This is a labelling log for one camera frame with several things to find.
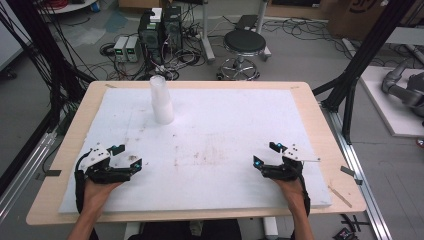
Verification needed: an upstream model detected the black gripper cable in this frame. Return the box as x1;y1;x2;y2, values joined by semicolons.
297;171;312;218
74;149;93;214

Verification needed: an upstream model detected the aluminium rail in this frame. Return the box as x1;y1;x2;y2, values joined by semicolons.
320;102;394;240
0;130;58;223

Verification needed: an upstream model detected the thin wooden stick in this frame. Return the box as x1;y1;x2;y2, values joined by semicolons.
327;184;353;209

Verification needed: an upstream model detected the grey power supply unit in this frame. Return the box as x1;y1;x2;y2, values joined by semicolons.
113;35;130;63
125;35;141;63

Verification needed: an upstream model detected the white foam mat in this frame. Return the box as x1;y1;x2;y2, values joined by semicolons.
58;87;333;214

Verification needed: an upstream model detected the tangle of floor cables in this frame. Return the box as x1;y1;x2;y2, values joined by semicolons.
99;19;208;82

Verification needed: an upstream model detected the grey table leg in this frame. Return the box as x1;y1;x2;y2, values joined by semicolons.
199;0;217;65
255;0;272;63

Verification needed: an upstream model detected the black round stool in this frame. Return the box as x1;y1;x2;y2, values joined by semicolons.
217;29;272;81

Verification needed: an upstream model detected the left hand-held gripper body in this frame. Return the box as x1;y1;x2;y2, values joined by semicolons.
79;143;133;185

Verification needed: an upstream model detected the cardboard box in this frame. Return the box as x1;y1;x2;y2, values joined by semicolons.
327;0;403;42

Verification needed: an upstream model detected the white floor board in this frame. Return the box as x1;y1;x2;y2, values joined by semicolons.
359;65;424;138

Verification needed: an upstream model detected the black metal frame post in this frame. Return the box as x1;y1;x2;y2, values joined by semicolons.
5;0;96;114
312;0;416;145

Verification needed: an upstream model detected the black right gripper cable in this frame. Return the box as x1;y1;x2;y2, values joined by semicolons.
297;171;312;218

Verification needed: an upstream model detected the small white box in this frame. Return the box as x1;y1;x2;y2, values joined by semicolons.
149;7;164;24

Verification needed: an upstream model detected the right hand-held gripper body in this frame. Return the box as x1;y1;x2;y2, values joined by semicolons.
261;143;321;183

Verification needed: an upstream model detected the person's right hand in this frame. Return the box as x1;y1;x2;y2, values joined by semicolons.
271;178;308;215

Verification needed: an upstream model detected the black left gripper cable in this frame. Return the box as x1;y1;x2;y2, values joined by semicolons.
74;149;93;214

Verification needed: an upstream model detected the stack of clear plastic cups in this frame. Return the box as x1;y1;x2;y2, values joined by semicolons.
149;74;175;126

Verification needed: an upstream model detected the black computer tower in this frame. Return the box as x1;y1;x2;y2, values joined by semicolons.
162;5;184;55
137;9;165;65

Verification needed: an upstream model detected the person's left hand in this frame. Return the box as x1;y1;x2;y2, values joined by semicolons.
82;179;124;218

